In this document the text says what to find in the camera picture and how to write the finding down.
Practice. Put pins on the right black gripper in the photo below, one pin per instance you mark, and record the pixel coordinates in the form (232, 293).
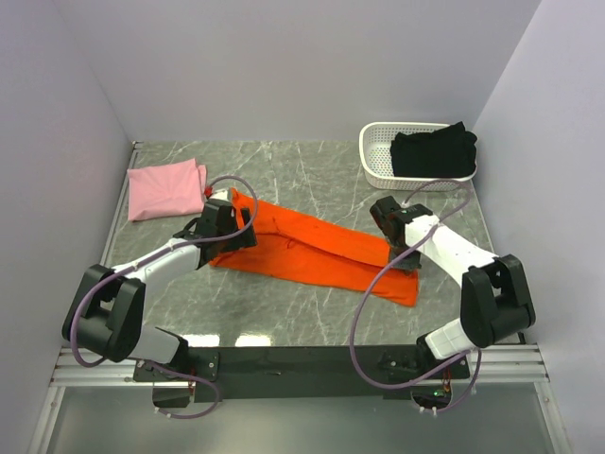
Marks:
(409, 265)

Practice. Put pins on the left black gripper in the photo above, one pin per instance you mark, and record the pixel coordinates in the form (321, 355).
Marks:
(248, 241)

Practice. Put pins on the orange t shirt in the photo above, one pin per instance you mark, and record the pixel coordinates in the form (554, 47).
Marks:
(300, 248)

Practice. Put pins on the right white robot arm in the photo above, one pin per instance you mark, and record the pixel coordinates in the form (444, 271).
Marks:
(495, 300)

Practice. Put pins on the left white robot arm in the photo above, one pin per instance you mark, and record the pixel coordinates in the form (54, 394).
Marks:
(106, 315)

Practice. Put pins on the folded pink t shirt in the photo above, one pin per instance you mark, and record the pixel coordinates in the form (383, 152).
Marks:
(166, 191)

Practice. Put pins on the white perforated plastic basket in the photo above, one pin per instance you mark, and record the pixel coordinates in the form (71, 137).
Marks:
(374, 144)

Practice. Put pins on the black t shirt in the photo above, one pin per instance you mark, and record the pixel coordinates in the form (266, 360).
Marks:
(447, 153)

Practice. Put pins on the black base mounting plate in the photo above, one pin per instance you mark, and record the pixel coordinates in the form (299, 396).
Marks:
(306, 371)

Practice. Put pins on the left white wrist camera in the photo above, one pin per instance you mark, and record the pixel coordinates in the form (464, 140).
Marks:
(214, 194)

